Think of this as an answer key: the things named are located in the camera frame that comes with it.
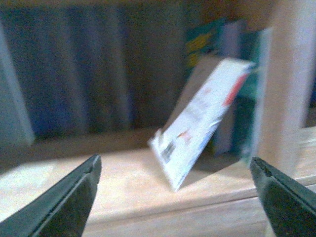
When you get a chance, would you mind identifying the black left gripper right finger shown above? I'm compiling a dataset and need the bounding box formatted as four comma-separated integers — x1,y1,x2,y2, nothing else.
250,157,316,237

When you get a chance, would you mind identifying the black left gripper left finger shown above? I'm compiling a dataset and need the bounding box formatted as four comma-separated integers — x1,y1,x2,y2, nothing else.
0,155,102,237

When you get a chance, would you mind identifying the wooden bookshelf cabinet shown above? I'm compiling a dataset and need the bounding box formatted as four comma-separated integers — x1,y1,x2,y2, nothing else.
0,0,316,237

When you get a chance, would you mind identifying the white red leaning book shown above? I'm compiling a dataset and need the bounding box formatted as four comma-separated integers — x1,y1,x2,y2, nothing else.
148,55,255,191

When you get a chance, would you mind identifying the dark blue book row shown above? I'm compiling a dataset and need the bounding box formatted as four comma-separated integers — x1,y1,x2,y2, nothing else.
0,1,184,139

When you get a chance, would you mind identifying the green yellow upright book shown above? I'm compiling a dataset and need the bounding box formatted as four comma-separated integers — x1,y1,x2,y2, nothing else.
185,18,226,77

